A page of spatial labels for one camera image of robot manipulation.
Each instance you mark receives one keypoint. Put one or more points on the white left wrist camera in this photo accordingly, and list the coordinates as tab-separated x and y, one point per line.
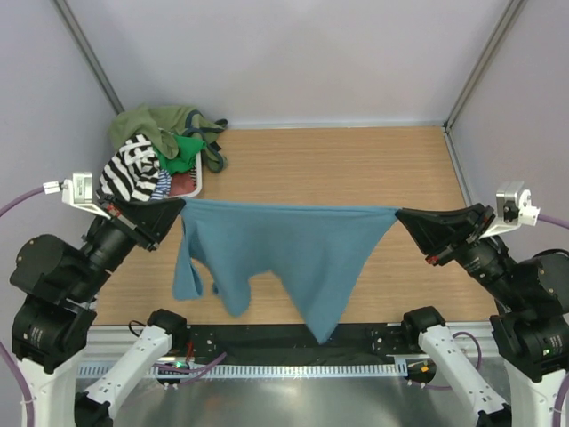
77	192

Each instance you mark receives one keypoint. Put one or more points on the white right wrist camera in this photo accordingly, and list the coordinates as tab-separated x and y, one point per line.
514	209

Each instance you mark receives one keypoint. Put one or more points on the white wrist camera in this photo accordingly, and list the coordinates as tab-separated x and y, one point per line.
77	192
514	209

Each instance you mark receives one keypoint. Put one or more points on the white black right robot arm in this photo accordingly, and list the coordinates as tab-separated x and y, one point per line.
531	332

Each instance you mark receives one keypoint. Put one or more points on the red tank top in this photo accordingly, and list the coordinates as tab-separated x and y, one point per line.
183	185

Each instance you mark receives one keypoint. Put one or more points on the bright green tank top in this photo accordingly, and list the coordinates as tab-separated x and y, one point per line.
185	160

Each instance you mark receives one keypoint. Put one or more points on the aluminium frame rail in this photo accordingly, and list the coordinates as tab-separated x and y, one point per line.
111	342

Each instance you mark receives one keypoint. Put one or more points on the black white striped tank top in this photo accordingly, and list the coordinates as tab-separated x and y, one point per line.
132	173

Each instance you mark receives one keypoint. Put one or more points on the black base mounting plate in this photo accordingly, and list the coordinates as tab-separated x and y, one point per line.
266	343

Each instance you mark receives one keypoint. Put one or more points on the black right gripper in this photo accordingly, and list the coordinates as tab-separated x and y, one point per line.
437	231

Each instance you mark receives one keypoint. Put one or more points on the blue white striped tank top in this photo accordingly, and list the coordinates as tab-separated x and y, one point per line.
163	186

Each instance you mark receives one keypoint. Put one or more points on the white laundry basket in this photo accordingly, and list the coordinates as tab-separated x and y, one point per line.
197	171

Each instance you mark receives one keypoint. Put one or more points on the perforated cable duct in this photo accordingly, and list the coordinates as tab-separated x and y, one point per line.
96	370

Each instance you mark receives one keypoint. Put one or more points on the olive green tank top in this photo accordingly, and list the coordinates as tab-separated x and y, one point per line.
160	124

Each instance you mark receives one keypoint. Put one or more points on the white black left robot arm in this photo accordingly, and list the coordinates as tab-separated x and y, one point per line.
50	330

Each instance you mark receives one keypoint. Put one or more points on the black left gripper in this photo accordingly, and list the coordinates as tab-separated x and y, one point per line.
148	221

